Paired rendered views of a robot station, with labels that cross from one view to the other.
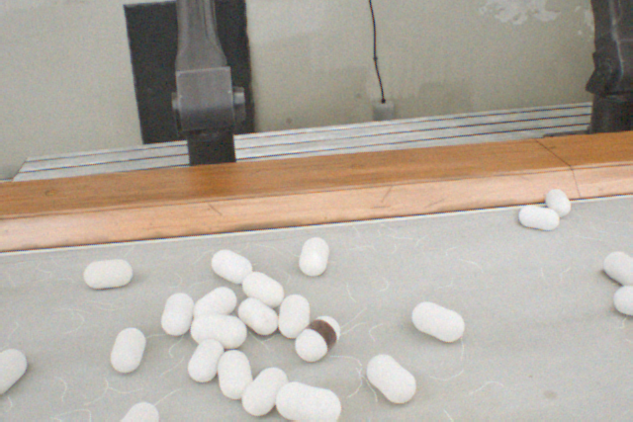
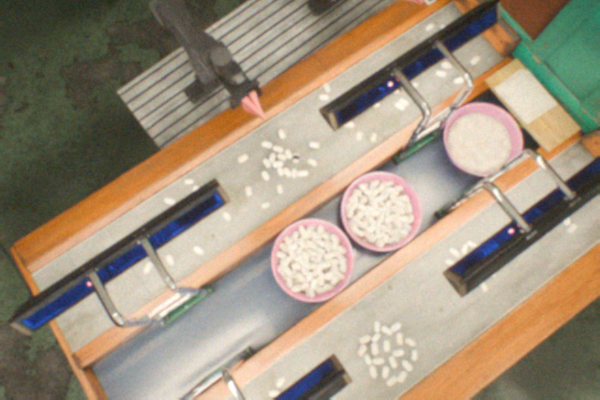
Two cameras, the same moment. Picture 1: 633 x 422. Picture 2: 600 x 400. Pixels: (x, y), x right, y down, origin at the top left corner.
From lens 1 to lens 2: 1.35 m
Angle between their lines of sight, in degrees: 53
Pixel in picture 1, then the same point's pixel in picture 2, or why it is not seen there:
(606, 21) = not seen: outside the picture
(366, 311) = (299, 144)
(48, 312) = (238, 172)
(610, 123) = not seen: outside the picture
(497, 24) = not seen: outside the picture
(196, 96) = (207, 77)
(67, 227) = (217, 147)
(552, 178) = (323, 77)
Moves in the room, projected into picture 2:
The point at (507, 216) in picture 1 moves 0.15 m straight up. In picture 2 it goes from (315, 96) to (316, 76)
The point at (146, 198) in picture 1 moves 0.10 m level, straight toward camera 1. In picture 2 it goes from (230, 130) to (249, 149)
